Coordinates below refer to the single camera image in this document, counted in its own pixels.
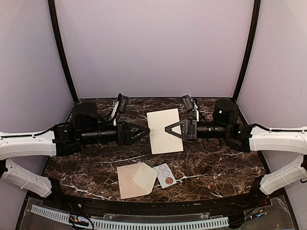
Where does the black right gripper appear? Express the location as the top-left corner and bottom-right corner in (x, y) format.
(165, 118), (230, 140)

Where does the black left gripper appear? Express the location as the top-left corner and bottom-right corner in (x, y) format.
(80, 119), (150, 146)

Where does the pink envelope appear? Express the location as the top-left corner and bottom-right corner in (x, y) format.
(117, 162), (158, 199)

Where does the white sticker sheet with seals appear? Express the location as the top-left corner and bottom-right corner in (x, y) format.
(153, 163), (177, 189)

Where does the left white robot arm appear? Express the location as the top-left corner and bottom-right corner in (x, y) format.
(0, 102), (150, 209)

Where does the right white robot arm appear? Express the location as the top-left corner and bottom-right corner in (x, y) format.
(165, 99), (307, 208)

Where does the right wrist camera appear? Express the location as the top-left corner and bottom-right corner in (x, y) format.
(182, 94), (199, 122)

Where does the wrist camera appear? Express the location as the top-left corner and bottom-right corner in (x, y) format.
(111, 93), (129, 125)
(182, 94), (199, 122)

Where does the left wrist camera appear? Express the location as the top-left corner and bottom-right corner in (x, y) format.
(111, 93), (129, 125)

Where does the white slotted cable duct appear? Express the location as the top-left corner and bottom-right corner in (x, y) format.
(31, 205), (229, 230)

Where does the black front table rail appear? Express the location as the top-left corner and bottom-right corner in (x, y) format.
(43, 176), (271, 216)

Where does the black right frame post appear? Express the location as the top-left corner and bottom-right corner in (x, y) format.
(232, 0), (261, 103)

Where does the black frame post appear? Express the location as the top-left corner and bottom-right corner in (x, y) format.
(232, 0), (261, 103)
(47, 0), (79, 103)

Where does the black left frame post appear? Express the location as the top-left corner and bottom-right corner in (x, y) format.
(47, 0), (79, 103)

